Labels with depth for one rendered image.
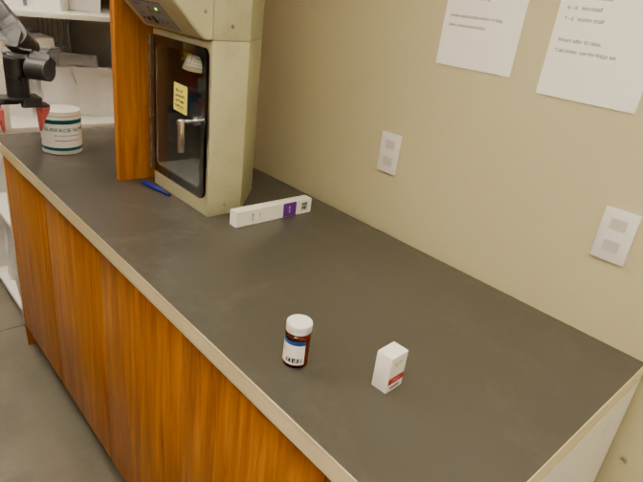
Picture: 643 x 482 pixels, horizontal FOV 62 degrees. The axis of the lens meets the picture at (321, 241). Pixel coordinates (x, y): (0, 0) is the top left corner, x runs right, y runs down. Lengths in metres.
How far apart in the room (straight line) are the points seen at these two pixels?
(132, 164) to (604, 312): 1.38
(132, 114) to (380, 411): 1.21
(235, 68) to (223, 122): 0.14
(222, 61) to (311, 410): 0.91
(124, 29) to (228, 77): 0.39
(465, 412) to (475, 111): 0.74
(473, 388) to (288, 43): 1.27
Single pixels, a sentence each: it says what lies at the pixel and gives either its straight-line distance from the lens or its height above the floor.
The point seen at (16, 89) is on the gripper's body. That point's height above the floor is 1.21.
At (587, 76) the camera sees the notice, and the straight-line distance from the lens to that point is 1.26.
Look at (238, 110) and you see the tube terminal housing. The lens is 1.49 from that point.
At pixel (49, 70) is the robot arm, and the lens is 1.68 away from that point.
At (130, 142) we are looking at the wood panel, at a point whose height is 1.06.
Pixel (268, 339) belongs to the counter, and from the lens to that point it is 1.03.
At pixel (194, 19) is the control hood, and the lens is 1.39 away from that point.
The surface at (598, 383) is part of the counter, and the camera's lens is 1.16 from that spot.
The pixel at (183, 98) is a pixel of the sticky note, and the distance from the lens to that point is 1.54.
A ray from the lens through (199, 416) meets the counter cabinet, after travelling 1.24.
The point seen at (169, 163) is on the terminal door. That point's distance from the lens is 1.65.
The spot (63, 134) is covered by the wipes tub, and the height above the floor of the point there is 1.01.
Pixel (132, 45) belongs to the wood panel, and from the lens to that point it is 1.73.
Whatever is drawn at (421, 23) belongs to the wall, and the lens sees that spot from 1.49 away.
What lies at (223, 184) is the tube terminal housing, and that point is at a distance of 1.52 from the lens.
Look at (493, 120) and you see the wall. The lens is 1.36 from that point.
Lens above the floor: 1.53
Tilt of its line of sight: 24 degrees down
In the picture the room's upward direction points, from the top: 7 degrees clockwise
